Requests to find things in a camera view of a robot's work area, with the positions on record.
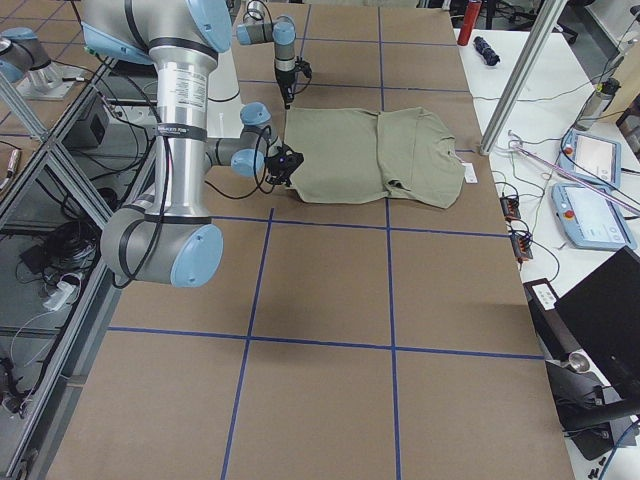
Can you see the aluminium frame post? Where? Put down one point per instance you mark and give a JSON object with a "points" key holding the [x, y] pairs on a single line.
{"points": [[548, 15]]}

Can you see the teach pendant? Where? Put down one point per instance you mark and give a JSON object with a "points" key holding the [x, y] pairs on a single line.
{"points": [[589, 220], [592, 158]]}

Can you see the green long-sleeve shirt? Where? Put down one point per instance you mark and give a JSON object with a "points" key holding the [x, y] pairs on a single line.
{"points": [[355, 156]]}

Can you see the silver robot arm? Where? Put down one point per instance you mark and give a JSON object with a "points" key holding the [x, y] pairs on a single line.
{"points": [[166, 234], [258, 26]]}

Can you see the black monitor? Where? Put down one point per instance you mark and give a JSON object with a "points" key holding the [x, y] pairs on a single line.
{"points": [[602, 314]]}

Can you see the white power strip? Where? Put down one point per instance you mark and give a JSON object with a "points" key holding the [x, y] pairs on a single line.
{"points": [[65, 293]]}

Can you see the grey water bottle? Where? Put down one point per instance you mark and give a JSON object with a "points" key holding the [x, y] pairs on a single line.
{"points": [[604, 92]]}

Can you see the black box with label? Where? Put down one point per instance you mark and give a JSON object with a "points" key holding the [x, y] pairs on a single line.
{"points": [[555, 335]]}

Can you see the red bottle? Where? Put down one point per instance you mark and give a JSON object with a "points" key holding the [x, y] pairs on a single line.
{"points": [[470, 17]]}

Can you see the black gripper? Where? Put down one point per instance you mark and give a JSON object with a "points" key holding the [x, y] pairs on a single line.
{"points": [[274, 162], [285, 82]]}

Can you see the lower teach pendant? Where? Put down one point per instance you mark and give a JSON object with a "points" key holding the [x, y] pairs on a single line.
{"points": [[589, 220]]}

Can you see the blue tape line crosswise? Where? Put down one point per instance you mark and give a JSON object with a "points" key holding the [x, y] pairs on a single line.
{"points": [[360, 227]]}

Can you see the upper teach pendant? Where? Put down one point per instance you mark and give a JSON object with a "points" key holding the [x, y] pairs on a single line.
{"points": [[592, 158]]}

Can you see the white shirt price tag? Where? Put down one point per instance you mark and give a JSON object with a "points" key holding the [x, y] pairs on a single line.
{"points": [[469, 174]]}

